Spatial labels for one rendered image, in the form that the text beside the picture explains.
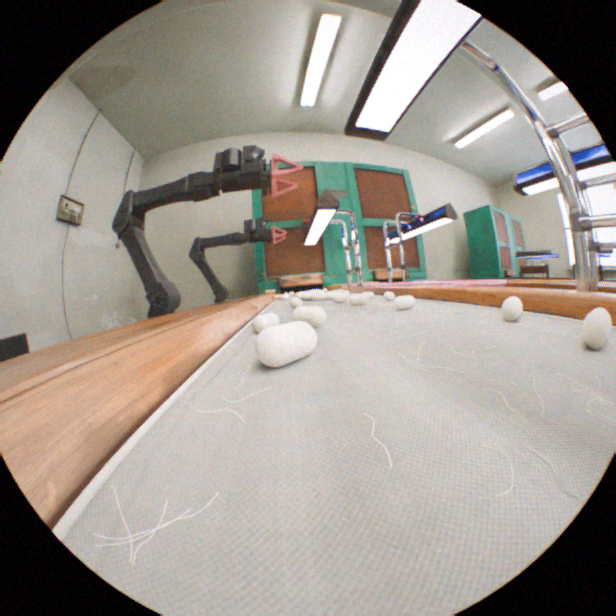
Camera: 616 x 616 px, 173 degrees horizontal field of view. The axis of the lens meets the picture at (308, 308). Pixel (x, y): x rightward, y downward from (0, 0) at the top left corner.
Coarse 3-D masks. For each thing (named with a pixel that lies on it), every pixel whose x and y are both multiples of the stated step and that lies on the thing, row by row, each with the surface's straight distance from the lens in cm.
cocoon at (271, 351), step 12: (288, 324) 11; (300, 324) 11; (264, 336) 10; (276, 336) 10; (288, 336) 10; (300, 336) 10; (312, 336) 11; (264, 348) 10; (276, 348) 10; (288, 348) 10; (300, 348) 10; (312, 348) 11; (264, 360) 10; (276, 360) 10; (288, 360) 10
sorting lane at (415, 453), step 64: (384, 320) 21; (448, 320) 21; (576, 320) 25; (192, 384) 11; (256, 384) 9; (320, 384) 9; (384, 384) 8; (448, 384) 9; (512, 384) 9; (576, 384) 11; (128, 448) 7; (192, 448) 6; (256, 448) 6; (320, 448) 6; (384, 448) 6; (448, 448) 6; (512, 448) 6; (576, 448) 7; (128, 512) 6; (192, 512) 5; (256, 512) 5; (320, 512) 4; (384, 512) 4; (448, 512) 5; (512, 512) 5; (576, 512) 6; (128, 576) 5; (192, 576) 5; (256, 576) 4; (320, 576) 4; (384, 576) 4; (448, 576) 4; (512, 576) 5
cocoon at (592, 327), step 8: (592, 312) 16; (600, 312) 16; (584, 320) 16; (592, 320) 15; (600, 320) 15; (608, 320) 16; (584, 328) 16; (592, 328) 15; (600, 328) 15; (608, 328) 16; (584, 336) 16; (592, 336) 15; (600, 336) 15; (608, 336) 17; (592, 344) 16; (600, 344) 16
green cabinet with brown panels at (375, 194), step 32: (256, 192) 160; (288, 192) 160; (320, 192) 160; (352, 192) 167; (384, 192) 181; (288, 224) 148; (256, 256) 145; (288, 256) 144; (320, 256) 146; (352, 256) 151; (384, 256) 162; (416, 256) 178
